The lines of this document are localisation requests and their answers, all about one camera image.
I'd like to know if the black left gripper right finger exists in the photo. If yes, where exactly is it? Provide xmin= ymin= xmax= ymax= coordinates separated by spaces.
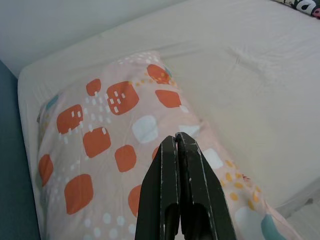
xmin=174 ymin=132 xmax=237 ymax=240

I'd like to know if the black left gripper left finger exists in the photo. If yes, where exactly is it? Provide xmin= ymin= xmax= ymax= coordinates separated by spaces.
xmin=134 ymin=135 xmax=181 ymax=240

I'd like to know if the pink pillow with orange patches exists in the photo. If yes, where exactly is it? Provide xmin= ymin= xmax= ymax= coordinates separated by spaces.
xmin=34 ymin=50 xmax=305 ymax=240

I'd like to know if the bed with cream sheet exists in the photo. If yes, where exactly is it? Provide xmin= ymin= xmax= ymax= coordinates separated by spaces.
xmin=16 ymin=0 xmax=320 ymax=240

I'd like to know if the teal upholstered headboard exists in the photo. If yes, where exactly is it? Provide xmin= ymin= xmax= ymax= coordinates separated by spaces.
xmin=0 ymin=59 xmax=42 ymax=240

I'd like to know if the cream cartoon print quilt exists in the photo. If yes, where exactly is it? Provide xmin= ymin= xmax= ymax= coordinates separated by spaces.
xmin=272 ymin=0 xmax=320 ymax=19

